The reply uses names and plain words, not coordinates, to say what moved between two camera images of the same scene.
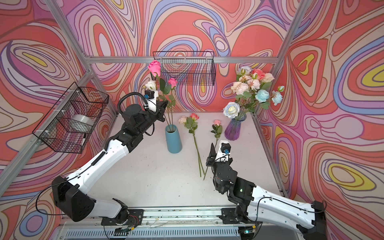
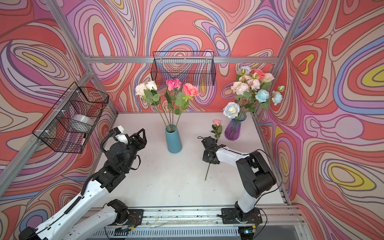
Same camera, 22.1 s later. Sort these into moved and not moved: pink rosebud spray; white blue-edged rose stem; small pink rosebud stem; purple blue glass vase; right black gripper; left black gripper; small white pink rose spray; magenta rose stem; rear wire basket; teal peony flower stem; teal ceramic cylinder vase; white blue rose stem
Moved: small white pink rose spray; right black gripper; left black gripper; magenta rose stem
Not moved: small pink rosebud stem; purple blue glass vase; teal ceramic cylinder vase; rear wire basket; white blue-edged rose stem; teal peony flower stem; white blue rose stem; pink rosebud spray
